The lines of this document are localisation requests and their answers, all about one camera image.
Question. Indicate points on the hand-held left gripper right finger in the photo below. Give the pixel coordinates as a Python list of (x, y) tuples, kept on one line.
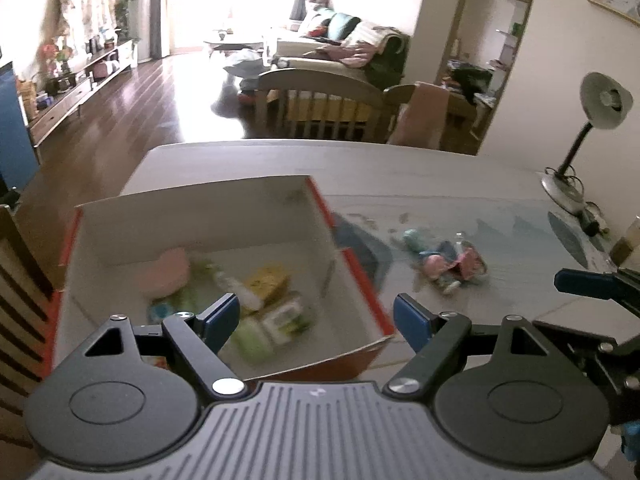
[(412, 322)]

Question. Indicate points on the pink heart-shaped dish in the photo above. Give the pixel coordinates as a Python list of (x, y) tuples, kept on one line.
[(165, 272)]

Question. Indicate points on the sofa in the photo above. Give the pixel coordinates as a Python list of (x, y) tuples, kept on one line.
[(320, 55)]

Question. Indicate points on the green and white packet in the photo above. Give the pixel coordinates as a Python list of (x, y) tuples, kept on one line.
[(289, 317)]

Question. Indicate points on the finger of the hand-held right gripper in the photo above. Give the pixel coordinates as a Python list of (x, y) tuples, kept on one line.
[(582, 282), (595, 350)]

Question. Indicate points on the slatted dark wooden chair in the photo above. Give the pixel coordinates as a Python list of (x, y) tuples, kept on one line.
[(22, 285)]

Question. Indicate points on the pink blanket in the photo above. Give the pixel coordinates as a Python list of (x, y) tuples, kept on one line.
[(350, 52)]

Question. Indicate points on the red binder clip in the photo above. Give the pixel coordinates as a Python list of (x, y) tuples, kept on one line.
[(471, 260)]

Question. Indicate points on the grey desk lamp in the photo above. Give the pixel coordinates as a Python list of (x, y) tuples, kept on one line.
[(600, 100)]

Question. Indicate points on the yellow cardboard box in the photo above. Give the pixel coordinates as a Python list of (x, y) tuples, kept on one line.
[(270, 282)]

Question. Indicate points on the wooden tv cabinet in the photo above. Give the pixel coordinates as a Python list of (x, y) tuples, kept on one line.
[(75, 100)]

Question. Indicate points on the pile of clutter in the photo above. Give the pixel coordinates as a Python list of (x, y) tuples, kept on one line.
[(470, 77)]

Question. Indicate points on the orange flowers in pot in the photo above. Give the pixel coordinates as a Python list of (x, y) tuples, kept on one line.
[(52, 55)]

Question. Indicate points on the pink pig figurine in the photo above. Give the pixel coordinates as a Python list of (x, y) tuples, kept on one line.
[(436, 265)]

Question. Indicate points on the grey window curtain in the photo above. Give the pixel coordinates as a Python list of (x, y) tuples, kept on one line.
[(159, 7)]

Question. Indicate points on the tan cloth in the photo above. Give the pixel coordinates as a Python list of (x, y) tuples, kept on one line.
[(420, 115)]

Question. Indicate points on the coffee table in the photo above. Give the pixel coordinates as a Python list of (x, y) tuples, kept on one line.
[(232, 40)]

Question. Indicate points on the tall potted plant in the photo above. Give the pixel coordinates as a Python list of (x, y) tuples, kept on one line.
[(127, 2)]

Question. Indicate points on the white bundle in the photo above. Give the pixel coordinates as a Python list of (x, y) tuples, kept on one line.
[(245, 62)]

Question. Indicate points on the small orange toy figure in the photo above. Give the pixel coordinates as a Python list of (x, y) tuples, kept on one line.
[(156, 361)]

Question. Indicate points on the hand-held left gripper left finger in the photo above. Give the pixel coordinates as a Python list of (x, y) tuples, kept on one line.
[(222, 321)]

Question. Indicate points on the red cardboard box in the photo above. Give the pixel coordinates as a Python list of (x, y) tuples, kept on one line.
[(300, 240)]

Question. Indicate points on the black cabinet with blue panel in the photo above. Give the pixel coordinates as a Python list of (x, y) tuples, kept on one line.
[(15, 130)]

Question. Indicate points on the white plastic tube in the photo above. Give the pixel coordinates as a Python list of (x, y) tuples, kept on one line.
[(235, 287)]

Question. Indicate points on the dark wooden dining chair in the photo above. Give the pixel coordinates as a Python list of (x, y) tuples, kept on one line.
[(320, 85)]

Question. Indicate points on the floral curtain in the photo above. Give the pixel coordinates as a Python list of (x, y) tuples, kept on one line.
[(85, 5)]

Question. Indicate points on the yellowish bottle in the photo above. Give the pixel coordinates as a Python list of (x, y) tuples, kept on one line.
[(626, 242)]

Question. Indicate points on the wooden chair with draped cloth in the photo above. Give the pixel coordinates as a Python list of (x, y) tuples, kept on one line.
[(460, 120)]

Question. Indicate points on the teal round toy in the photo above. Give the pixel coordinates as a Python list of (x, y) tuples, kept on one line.
[(415, 239)]

